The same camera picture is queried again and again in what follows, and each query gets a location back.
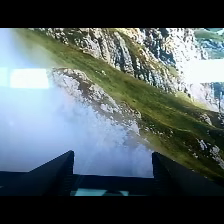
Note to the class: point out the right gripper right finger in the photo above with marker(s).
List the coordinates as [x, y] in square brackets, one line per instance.
[180, 180]

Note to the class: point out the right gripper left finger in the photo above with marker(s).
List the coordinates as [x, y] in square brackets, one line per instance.
[50, 178]

